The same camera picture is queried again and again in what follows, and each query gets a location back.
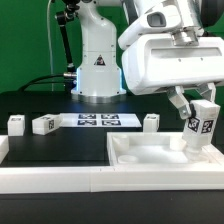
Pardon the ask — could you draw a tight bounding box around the white square tabletop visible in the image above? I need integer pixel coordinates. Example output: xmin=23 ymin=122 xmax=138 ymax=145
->
xmin=107 ymin=132 xmax=224 ymax=166

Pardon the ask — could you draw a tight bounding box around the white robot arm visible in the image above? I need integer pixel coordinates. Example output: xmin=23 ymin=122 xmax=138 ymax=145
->
xmin=63 ymin=0 xmax=224 ymax=119

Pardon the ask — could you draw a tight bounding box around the white sheet with tags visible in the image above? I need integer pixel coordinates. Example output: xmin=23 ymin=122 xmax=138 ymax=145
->
xmin=60 ymin=113 xmax=141 ymax=127

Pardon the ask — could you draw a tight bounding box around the white obstacle fence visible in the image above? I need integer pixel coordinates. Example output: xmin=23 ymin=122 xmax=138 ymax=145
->
xmin=0 ymin=134 xmax=224 ymax=195

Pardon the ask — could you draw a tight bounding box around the black cable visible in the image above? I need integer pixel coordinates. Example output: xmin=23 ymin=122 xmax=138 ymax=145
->
xmin=18 ymin=74 xmax=68 ymax=92

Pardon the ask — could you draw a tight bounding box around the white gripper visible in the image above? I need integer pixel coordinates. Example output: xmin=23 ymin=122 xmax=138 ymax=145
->
xmin=122 ymin=34 xmax=224 ymax=120

